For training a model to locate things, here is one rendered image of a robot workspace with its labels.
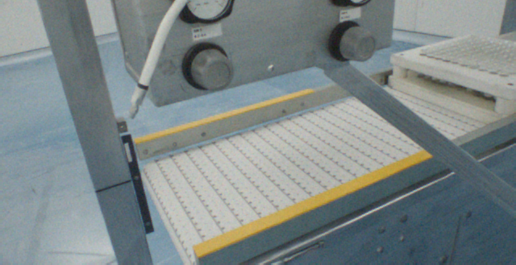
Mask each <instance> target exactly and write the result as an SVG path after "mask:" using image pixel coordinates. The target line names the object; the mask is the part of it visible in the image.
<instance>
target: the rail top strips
mask: <svg viewBox="0 0 516 265"><path fill-rule="evenodd" d="M308 93H314V91H313V90H312V89H306V90H302V91H300V92H296V93H291V94H288V95H285V96H281V97H276V98H274V99H273V100H269V101H264V102H261V103H257V104H255V105H251V106H245V107H243V108H239V109H236V110H231V112H227V113H224V114H219V115H215V116H212V117H208V118H204V119H200V120H197V121H194V122H192V123H188V124H185V125H182V126H176V127H174V128H170V129H167V130H162V131H158V132H156V133H152V134H149V135H146V136H144V137H140V138H137V139H133V140H134V142H135V144H138V143H143V142H147V141H149V140H153V139H158V138H161V137H165V136H168V135H170V134H172V133H176V132H179V131H183V130H187V129H191V128H194V127H197V126H202V125H206V124H208V123H211V122H214V121H218V120H220V119H223V118H229V117H232V116H235V115H238V114H243V113H247V112H250V110H255V109H258V108H262V107H265V106H270V105H273V104H277V103H279V102H283V101H288V100H291V99H293V98H294V97H300V96H302V95H306V94H308ZM432 157H433V156H432V155H430V154H429V153H428V152H426V151H425V150H424V151H420V152H418V153H416V154H413V155H410V156H408V157H406V158H403V159H400V160H398V161H396V163H393V164H389V165H387V166H384V167H383V168H379V169H377V170H374V171H372V172H369V173H367V175H364V176H361V177H358V178H356V179H354V180H351V181H348V182H346V183H343V184H341V185H338V187H336V188H332V189H330V190H327V191H326V192H323V193H320V194H317V195H315V196H312V197H311V198H309V199H306V200H304V201H301V202H299V203H296V204H294V205H291V206H288V207H286V208H283V209H281V210H280V211H277V212H275V213H271V214H269V215H267V216H265V217H262V218H259V219H256V220H255V221H253V222H251V223H249V224H246V225H244V226H241V227H239V228H235V229H233V230H230V231H228V232H226V233H223V234H220V235H218V236H215V238H212V239H209V240H207V241H205V242H202V243H199V244H197V245H194V246H193V250H194V253H195V255H196V256H197V257H198V258H201V257H203V256H205V255H208V254H211V253H214V252H215V251H216V250H219V249H221V248H223V247H225V246H229V245H231V244H233V243H235V242H239V241H241V240H243V239H245V238H249V237H251V236H252V235H253V234H257V233H259V232H261V231H264V230H266V229H268V228H271V227H273V226H277V225H279V224H281V222H284V221H287V220H289V219H291V218H293V217H296V216H299V215H302V214H304V213H307V212H309V210H312V209H315V208H317V207H319V206H321V205H325V204H327V203H329V202H331V201H334V200H337V198H340V197H342V196H345V195H347V194H349V193H353V192H355V191H356V190H359V189H361V188H365V186H367V185H369V184H372V183H374V182H377V181H379V180H383V179H384V178H386V177H389V176H392V175H393V174H395V173H397V172H400V171H402V170H404V169H407V168H410V167H412V166H414V165H416V164H420V162H422V161H424V160H427V159H429V158H432Z"/></svg>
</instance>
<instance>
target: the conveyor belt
mask: <svg viewBox="0 0 516 265"><path fill-rule="evenodd" d="M383 89H385V90H386V91H388V92H389V93H391V94H392V95H393V96H394V97H395V98H396V99H398V100H399V101H400V102H402V103H403V104H404V105H407V106H408V107H410V109H411V110H412V111H414V112H415V113H416V114H417V115H418V116H420V117H422V118H424V119H425V120H426V121H427V122H428V123H429V124H430V125H432V126H433V127H434V128H435V129H436V130H439V131H440V132H441V133H443V134H444V135H446V137H447V138H448V139H450V140H452V139H456V138H458V137H460V136H461V135H463V134H466V133H468V132H470V131H473V130H476V129H478V128H480V127H483V126H486V125H487V124H484V123H483V122H481V121H478V120H476V119H474V118H470V117H467V116H464V115H462V114H458V113H456V112H453V111H450V110H447V109H444V107H442V106H438V105H436V104H433V103H430V102H428V101H424V100H422V99H419V98H416V97H413V96H410V94H408V93H403V92H401V91H399V90H394V89H390V88H389V87H385V88H383ZM420 151H424V150H423V148H422V147H420V146H419V145H418V144H416V143H415V142H413V141H412V140H411V139H409V138H408V137H406V135H404V134H403V133H402V132H401V131H399V130H398V129H396V128H395V127H394V126H392V125H391V124H388V122H387V121H385V120H384V119H383V118H382V117H381V116H379V115H378V114H376V113H374V112H373V111H371V109H370V108H368V107H367V106H366V105H365V104H364V103H362V102H360V101H358V100H357V99H356V98H355V97H353V98H351V99H347V100H344V101H340V102H337V103H335V104H330V105H328V106H324V107H320V108H317V109H314V110H312V111H310V112H306V113H303V114H299V115H295V116H293V117H290V118H285V119H282V120H279V121H276V122H273V123H270V124H268V125H265V126H259V127H257V128H254V129H251V130H246V131H243V132H240V133H238V134H235V135H232V136H229V137H226V138H223V139H219V140H215V141H212V142H209V143H205V144H201V145H198V146H196V147H194V148H191V149H188V150H184V151H180V152H178V153H174V154H171V155H167V156H163V157H160V158H157V159H154V160H153V161H151V162H149V163H147V164H146V165H145V166H144V168H143V171H142V179H143V181H144V184H145V187H146V189H147V191H148V192H149V193H150V195H151V197H152V200H153V202H154V204H155V206H156V208H157V210H158V212H159V215H160V216H161V217H162V219H163V222H164V224H165V227H166V229H167V231H168V232H169V235H170V237H171V239H172V241H173V242H174V244H175V246H176V248H177V250H178V252H179V255H180V256H181V260H182V262H183V263H184V264H185V265H196V263H195V259H194V250H193V246H194V245H197V244H199V243H202V242H205V241H207V240H209V239H212V238H215V236H218V235H220V234H223V233H226V232H228V231H230V230H233V229H235V228H239V227H241V226H244V225H246V224H249V223H251V222H253V221H255V220H256V219H259V218H262V217H265V216H267V215H269V214H271V213H275V212H277V211H280V210H281V209H283V208H286V207H288V206H291V205H294V204H296V203H299V202H301V201H304V200H306V199H309V198H311V197H312V196H315V195H317V194H320V193H323V192H326V191H327V190H330V189H332V188H336V187H338V185H341V184H343V183H346V182H348V181H351V180H354V179H356V178H358V177H361V176H364V175H367V173H369V172H372V171H374V170H377V169H379V168H383V167H384V166H387V165H389V164H393V163H396V161H398V160H400V159H403V158H406V157H408V156H410V155H413V154H416V153H418V152H420Z"/></svg>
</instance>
